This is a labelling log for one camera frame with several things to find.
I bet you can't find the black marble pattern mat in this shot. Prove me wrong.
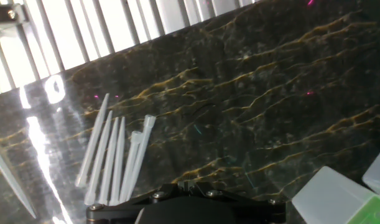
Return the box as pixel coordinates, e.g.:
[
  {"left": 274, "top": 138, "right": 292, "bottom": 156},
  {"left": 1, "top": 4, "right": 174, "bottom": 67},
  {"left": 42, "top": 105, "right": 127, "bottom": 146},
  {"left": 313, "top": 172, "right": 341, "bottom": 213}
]
[{"left": 0, "top": 0, "right": 380, "bottom": 224}]

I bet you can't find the clear large pipette tip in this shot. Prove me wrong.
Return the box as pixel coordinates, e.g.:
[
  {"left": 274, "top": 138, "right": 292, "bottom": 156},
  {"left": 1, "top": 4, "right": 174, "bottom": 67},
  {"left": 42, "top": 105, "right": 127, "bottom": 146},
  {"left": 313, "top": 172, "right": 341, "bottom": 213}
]
[
  {"left": 0, "top": 138, "right": 37, "bottom": 220},
  {"left": 76, "top": 93, "right": 110, "bottom": 189},
  {"left": 84, "top": 110, "right": 113, "bottom": 206},
  {"left": 126, "top": 114, "right": 157, "bottom": 200},
  {"left": 109, "top": 116, "right": 126, "bottom": 206},
  {"left": 98, "top": 116, "right": 119, "bottom": 205},
  {"left": 118, "top": 130, "right": 144, "bottom": 203}
]

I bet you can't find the green pipette tip holder box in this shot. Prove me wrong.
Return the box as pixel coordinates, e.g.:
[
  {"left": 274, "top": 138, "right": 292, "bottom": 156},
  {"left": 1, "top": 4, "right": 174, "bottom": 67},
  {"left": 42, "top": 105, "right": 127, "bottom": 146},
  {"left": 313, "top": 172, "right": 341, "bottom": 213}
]
[{"left": 291, "top": 140, "right": 380, "bottom": 224}]

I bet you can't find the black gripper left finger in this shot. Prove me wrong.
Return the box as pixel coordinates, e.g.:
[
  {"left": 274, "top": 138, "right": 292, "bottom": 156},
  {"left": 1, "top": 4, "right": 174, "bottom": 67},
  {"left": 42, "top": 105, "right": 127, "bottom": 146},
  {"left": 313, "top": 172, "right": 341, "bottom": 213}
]
[{"left": 85, "top": 182, "right": 187, "bottom": 224}]

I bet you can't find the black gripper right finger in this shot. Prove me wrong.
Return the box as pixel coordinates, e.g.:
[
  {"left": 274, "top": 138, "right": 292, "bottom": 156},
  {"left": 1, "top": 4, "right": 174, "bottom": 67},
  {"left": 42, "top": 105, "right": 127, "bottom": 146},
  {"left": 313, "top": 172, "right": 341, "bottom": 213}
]
[{"left": 187, "top": 182, "right": 287, "bottom": 224}]

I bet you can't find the metal corner bracket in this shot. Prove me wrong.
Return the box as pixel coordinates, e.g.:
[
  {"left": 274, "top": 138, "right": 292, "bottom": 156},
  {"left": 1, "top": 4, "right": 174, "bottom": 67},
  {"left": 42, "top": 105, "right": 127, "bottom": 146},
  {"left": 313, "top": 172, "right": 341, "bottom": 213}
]
[{"left": 0, "top": 2, "right": 26, "bottom": 31}]

